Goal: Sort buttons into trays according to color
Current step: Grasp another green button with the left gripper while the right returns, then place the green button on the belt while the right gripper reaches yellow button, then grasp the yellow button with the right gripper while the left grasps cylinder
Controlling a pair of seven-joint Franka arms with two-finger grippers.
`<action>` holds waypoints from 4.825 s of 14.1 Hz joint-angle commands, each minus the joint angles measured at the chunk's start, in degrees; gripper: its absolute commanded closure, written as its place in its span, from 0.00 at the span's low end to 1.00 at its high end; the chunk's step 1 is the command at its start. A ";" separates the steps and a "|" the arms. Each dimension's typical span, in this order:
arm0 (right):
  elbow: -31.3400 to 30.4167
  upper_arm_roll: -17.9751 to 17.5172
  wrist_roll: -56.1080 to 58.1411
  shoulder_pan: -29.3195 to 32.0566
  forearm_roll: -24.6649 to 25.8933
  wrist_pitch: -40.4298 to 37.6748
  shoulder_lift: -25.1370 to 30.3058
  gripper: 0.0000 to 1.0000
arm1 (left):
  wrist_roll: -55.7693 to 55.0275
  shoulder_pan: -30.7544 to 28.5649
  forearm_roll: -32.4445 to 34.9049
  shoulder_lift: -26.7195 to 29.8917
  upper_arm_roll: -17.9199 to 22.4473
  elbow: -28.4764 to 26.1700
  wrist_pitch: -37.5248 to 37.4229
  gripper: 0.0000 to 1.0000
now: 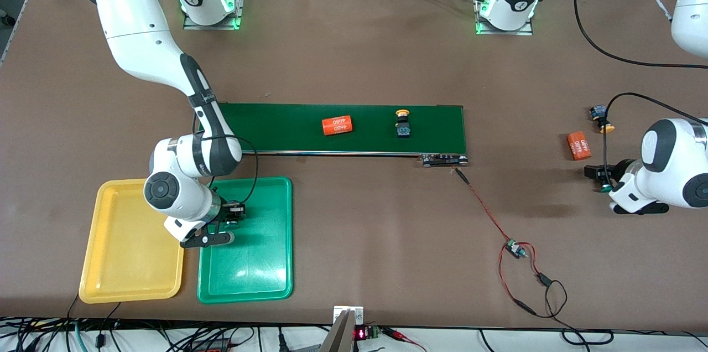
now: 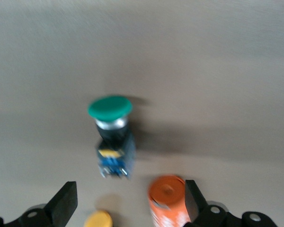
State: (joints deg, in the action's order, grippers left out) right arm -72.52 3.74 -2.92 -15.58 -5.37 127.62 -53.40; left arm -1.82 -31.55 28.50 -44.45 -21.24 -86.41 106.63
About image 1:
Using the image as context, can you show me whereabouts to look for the silver metal camera bracket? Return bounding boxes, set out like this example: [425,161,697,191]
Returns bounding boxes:
[320,306,365,352]

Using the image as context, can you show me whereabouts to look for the orange cylinder printed 4680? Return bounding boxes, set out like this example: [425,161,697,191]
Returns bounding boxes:
[322,115,354,137]
[567,131,592,162]

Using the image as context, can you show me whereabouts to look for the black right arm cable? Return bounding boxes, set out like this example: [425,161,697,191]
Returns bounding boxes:
[194,108,259,209]

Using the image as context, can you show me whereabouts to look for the yellow mushroom push button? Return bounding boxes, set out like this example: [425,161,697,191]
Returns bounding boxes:
[394,109,412,138]
[589,104,616,135]

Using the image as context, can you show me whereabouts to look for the red clip test lead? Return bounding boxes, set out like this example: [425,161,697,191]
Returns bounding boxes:
[382,327,428,352]

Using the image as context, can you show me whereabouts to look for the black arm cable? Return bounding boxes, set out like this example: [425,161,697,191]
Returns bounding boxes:
[194,108,259,209]
[574,0,708,181]

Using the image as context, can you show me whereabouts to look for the yellow plastic tray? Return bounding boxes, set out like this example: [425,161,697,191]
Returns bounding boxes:
[79,177,190,304]

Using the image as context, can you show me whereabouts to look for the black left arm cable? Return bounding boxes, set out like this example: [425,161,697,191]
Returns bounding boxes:
[574,0,708,181]

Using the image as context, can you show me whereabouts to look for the green conveyor belt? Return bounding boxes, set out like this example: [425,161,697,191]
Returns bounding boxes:
[198,102,470,168]

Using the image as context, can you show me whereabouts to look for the red black power cable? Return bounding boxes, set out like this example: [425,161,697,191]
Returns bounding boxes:
[455,168,615,346]

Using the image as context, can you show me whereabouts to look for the green plastic tray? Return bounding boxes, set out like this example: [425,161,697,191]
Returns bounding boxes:
[197,176,294,304]

